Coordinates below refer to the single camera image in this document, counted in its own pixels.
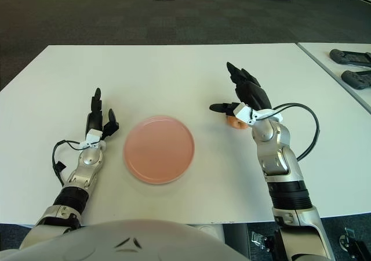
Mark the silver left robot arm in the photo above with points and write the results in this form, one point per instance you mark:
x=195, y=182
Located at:
x=91, y=158

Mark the yellow-red apple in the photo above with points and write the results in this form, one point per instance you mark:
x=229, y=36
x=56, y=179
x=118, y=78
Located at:
x=233, y=123

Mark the round pink plate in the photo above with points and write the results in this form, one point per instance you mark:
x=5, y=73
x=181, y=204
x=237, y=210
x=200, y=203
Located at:
x=159, y=150

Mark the grey robot torso shell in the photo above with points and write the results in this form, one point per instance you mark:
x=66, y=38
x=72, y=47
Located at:
x=130, y=243

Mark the grey handheld controller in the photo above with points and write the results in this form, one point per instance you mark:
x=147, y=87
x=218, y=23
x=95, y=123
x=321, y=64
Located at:
x=347, y=55
x=357, y=79

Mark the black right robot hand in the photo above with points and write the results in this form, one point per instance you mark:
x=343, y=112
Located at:
x=252, y=94

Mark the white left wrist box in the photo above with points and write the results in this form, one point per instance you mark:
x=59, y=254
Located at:
x=93, y=136

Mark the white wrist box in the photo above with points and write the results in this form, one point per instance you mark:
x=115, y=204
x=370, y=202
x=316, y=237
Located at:
x=93, y=136
x=243, y=113

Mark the metal clamp bracket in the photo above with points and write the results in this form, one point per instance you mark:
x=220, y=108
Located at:
x=349, y=240
x=261, y=240

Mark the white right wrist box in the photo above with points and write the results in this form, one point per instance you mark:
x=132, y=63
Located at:
x=243, y=113

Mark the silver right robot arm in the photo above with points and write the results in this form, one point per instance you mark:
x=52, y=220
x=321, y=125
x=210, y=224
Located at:
x=275, y=145

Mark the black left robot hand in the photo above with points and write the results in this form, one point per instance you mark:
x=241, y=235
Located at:
x=94, y=121

